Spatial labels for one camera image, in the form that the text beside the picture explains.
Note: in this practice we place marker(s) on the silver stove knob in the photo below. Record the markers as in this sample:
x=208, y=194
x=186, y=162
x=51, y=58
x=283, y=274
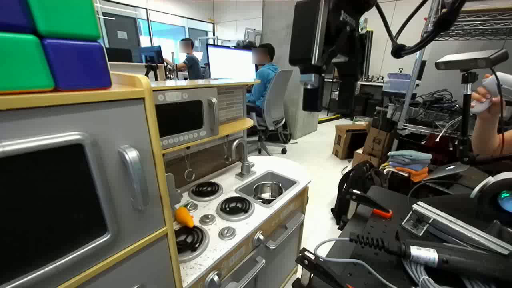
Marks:
x=191, y=207
x=227, y=233
x=207, y=220

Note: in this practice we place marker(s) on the grey office chair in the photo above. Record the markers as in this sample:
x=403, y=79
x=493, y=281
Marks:
x=277, y=102

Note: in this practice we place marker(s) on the grey flat laptop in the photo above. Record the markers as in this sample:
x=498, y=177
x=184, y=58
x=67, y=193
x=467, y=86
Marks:
x=445, y=172

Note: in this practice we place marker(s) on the grey wooden toy kitchen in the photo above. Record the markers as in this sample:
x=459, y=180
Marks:
x=133, y=122

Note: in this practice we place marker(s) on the blue toy block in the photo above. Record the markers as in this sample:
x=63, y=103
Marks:
x=13, y=14
x=77, y=65

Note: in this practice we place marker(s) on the white lit computer monitor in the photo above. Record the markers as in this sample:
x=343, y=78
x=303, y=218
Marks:
x=231, y=63

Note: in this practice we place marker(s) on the robot base with teal light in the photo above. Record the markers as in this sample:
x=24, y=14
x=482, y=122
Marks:
x=498, y=198

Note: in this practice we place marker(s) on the orange object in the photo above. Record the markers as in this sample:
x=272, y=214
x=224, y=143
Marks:
x=413, y=174

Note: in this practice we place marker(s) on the silver metal pole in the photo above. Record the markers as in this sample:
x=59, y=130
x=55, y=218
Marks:
x=418, y=65

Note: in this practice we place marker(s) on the brown cardboard box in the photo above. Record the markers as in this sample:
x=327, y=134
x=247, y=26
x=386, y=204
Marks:
x=365, y=159
x=378, y=143
x=349, y=142

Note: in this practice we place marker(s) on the folded blue cloth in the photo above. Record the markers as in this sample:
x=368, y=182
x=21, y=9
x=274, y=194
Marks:
x=410, y=158

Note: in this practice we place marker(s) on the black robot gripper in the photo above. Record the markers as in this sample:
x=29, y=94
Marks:
x=307, y=33

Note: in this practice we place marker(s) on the black toy stove burner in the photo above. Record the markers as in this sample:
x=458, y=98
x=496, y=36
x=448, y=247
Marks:
x=235, y=207
x=189, y=241
x=205, y=191

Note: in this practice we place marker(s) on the silver metal pot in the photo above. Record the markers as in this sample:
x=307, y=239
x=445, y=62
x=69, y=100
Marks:
x=267, y=191

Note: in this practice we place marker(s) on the black camera stand pole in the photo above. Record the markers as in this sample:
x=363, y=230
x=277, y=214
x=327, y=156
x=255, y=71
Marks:
x=467, y=113

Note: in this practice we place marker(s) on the grey stereo camera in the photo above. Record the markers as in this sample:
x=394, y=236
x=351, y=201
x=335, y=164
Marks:
x=469, y=60

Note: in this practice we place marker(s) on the green toy block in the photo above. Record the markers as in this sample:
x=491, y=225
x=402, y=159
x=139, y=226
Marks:
x=21, y=63
x=64, y=18

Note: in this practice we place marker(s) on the silver aluminium extrusion bar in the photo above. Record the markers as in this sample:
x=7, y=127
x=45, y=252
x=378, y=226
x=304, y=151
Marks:
x=453, y=225

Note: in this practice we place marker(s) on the orange carrot plush toy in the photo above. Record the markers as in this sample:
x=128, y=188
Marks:
x=184, y=217

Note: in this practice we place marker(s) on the white handheld controller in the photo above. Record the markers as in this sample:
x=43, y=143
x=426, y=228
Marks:
x=498, y=86

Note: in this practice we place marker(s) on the person's bare forearm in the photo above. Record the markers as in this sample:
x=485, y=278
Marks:
x=488, y=137

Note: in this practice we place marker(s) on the dark computer monitor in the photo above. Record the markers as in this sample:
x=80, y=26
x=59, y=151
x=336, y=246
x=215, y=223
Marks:
x=151, y=55

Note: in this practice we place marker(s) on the person's bare hand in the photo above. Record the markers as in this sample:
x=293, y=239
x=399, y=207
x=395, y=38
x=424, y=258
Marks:
x=482, y=98

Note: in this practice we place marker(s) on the black power tool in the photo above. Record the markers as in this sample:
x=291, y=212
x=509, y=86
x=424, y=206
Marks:
x=437, y=257

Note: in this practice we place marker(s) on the person in dark shirt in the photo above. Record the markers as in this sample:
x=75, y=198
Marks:
x=191, y=63

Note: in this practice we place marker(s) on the black tripod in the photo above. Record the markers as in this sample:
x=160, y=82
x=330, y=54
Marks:
x=152, y=71

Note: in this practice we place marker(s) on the black bag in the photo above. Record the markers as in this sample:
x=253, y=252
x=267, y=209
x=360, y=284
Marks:
x=354, y=193

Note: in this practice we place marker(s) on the grey toy microwave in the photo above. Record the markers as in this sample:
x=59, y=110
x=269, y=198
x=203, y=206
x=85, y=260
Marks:
x=184, y=118

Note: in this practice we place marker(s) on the silver toy faucet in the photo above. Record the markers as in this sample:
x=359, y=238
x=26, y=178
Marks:
x=242, y=158

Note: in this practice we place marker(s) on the person in blue shirt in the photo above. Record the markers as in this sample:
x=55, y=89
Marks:
x=263, y=81

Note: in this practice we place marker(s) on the blue plastic bin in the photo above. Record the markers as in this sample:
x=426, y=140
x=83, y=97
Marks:
x=400, y=84

